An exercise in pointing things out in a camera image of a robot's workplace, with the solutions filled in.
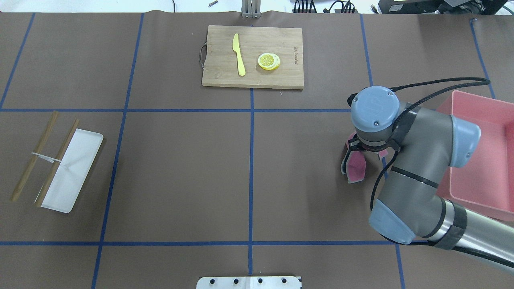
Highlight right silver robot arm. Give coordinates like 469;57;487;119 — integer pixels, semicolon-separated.
347;86;513;274

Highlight wooden rack rod two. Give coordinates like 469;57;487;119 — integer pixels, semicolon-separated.
35;118;80;207

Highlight pink grey cloth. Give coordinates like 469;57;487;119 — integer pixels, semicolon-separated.
340;132;388;183

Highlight bamboo cutting board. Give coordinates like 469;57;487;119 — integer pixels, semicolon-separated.
202;24;304;90

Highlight pink plastic bin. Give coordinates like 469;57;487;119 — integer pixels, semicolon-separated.
436;90;514;222

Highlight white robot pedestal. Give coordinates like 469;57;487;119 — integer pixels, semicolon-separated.
196;276;303;289

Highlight aluminium frame post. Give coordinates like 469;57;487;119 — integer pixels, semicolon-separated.
241;0;262;19

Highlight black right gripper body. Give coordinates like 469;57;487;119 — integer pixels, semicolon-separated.
347;134;392;153

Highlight yellow lemon slice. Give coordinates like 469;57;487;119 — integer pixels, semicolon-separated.
257;53;281;71

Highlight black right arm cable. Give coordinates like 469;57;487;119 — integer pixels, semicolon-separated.
347;77;491;211

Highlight yellow plastic knife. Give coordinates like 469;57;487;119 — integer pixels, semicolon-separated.
232;33;246;77

